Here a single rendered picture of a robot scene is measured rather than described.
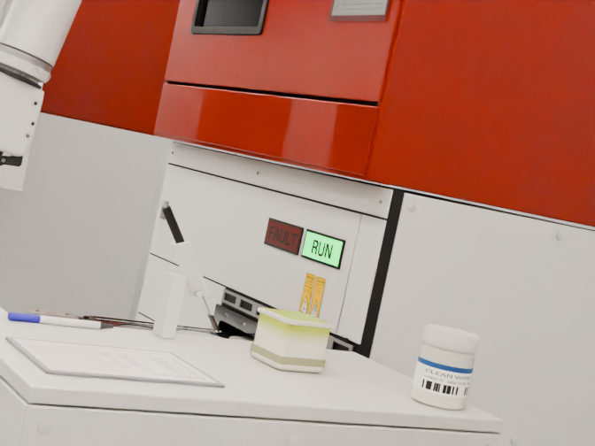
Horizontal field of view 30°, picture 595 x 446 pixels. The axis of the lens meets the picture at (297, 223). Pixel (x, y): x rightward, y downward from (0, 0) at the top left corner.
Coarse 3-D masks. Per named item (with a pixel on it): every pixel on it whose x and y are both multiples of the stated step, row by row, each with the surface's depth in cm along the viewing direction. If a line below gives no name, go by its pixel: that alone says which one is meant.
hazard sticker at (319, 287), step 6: (318, 282) 181; (324, 282) 180; (318, 288) 181; (318, 294) 181; (312, 300) 182; (318, 300) 180; (312, 306) 182; (318, 306) 180; (312, 312) 181; (318, 312) 180
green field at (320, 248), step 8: (312, 240) 184; (320, 240) 182; (328, 240) 180; (304, 248) 186; (312, 248) 184; (320, 248) 182; (328, 248) 180; (336, 248) 178; (312, 256) 183; (320, 256) 181; (328, 256) 179; (336, 256) 177; (336, 264) 177
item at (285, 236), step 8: (272, 224) 196; (280, 224) 194; (272, 232) 195; (280, 232) 193; (288, 232) 191; (296, 232) 189; (272, 240) 195; (280, 240) 193; (288, 240) 191; (296, 240) 188; (288, 248) 190; (296, 248) 188
